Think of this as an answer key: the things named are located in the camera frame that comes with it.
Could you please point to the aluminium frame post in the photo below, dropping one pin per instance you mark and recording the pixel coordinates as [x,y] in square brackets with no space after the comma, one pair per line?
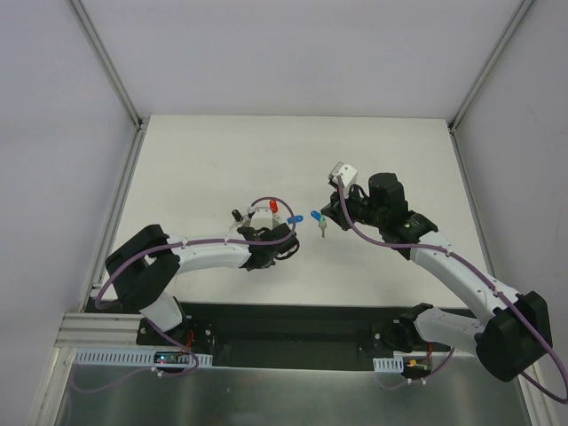
[93,38]
[492,60]

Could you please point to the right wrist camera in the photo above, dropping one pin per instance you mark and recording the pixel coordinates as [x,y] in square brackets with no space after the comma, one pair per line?
[343,172]

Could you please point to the black key tag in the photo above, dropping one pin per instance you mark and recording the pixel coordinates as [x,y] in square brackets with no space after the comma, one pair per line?
[238,217]

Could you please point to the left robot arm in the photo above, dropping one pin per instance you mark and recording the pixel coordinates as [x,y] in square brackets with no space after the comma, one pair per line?
[142,268]

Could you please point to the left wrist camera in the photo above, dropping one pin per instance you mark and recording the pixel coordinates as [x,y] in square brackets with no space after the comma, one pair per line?
[261,217]

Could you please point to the small blue key tag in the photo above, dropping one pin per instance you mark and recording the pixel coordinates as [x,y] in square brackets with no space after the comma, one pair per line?
[296,219]

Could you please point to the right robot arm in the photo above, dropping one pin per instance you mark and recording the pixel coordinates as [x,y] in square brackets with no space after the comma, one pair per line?
[509,330]

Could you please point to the aluminium frame left post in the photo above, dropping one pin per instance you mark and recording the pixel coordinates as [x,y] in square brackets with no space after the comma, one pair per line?
[93,38]

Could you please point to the white cable duct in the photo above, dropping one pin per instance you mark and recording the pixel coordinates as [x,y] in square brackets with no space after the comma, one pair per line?
[140,358]
[394,365]

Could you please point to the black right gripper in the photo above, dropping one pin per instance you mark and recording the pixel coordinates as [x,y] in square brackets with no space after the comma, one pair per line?
[335,209]

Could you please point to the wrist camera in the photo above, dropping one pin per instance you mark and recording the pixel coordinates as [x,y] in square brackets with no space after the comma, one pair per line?
[343,172]
[261,217]

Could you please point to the aluminium frame right post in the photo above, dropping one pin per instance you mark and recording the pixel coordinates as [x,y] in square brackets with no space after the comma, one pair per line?
[492,60]

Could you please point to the left white cable duct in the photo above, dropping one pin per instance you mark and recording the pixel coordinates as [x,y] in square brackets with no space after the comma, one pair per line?
[140,358]

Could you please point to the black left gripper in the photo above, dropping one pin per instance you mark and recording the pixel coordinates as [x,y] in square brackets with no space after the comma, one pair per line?
[270,235]

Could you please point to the right white cable duct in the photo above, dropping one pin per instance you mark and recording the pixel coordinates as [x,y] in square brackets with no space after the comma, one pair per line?
[394,365]

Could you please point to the silver key with blue tag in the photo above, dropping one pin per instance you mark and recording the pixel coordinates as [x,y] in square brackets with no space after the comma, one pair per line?
[321,220]

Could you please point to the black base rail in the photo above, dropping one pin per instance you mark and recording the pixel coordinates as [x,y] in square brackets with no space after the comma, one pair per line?
[333,338]

